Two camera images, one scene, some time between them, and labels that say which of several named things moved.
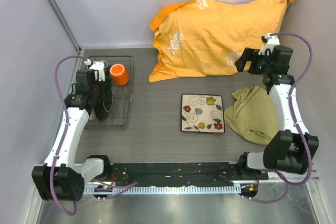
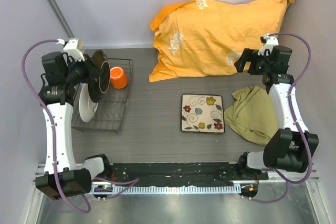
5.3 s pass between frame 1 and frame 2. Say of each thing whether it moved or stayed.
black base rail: stayed
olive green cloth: stayed
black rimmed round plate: moved
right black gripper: stayed
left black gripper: moved
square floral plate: stayed
